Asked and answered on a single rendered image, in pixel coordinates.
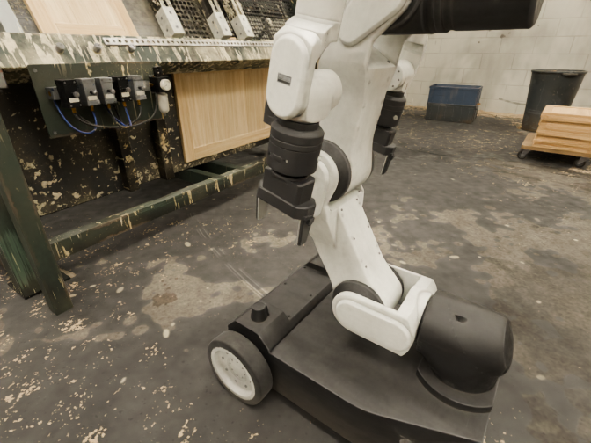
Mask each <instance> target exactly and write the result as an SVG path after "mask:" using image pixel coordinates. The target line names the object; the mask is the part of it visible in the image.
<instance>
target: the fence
mask: <svg viewBox="0 0 591 443"><path fill-rule="evenodd" d="M0 32H6V33H23V32H24V31H23V30H22V28H21V26H20V24H19V22H18V21H17V19H16V17H15V15H14V13H13V11H12V9H11V7H10V6H9V4H8V2H7V0H0Z"/></svg>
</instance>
